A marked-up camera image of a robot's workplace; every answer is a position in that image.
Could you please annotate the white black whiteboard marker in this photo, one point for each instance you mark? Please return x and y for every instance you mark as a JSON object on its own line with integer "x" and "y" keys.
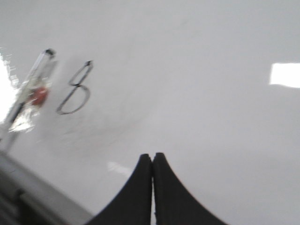
{"x": 42, "y": 68}

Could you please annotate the white whiteboard with aluminium frame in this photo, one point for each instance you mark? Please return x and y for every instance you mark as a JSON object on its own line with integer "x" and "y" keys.
{"x": 212, "y": 84}

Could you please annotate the red magnet in clear tape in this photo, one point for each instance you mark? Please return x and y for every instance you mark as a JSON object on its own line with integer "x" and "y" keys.
{"x": 29, "y": 107}

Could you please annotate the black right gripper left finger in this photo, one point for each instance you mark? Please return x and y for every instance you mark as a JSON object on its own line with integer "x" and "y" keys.
{"x": 132, "y": 205}

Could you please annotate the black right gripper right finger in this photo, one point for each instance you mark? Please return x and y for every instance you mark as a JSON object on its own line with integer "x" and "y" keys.
{"x": 174, "y": 205}

